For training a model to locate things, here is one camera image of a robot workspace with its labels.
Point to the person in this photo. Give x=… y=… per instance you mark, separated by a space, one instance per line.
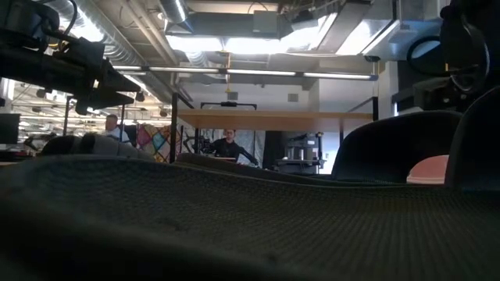
x=228 y=150
x=115 y=134

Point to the black metal frame stand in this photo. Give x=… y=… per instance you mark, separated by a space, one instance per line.
x=67 y=117

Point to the wooden shelf black metal frame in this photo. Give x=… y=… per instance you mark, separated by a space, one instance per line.
x=273 y=120

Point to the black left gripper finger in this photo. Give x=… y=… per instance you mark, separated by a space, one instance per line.
x=115 y=82
x=105 y=102

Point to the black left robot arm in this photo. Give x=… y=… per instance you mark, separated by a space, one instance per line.
x=27 y=66

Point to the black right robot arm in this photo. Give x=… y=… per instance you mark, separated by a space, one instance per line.
x=476 y=39

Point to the black monitor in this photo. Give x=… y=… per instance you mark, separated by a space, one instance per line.
x=8 y=129

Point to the black camera rig bar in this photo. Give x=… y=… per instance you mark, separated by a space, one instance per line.
x=228 y=104

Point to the dark equipment cart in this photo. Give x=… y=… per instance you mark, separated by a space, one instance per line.
x=301 y=156

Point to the pink slide sandal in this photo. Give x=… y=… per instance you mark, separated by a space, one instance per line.
x=429 y=171

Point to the colourful patchwork quilt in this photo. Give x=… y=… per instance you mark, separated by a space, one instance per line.
x=156 y=142

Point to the silver rectangular air duct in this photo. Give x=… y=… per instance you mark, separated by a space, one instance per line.
x=375 y=35

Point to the long light bar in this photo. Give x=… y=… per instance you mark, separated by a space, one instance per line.
x=258 y=72
x=131 y=68

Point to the black spotlight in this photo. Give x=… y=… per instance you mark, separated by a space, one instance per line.
x=41 y=93
x=140 y=96

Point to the black dome camera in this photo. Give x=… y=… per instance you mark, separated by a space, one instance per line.
x=372 y=59

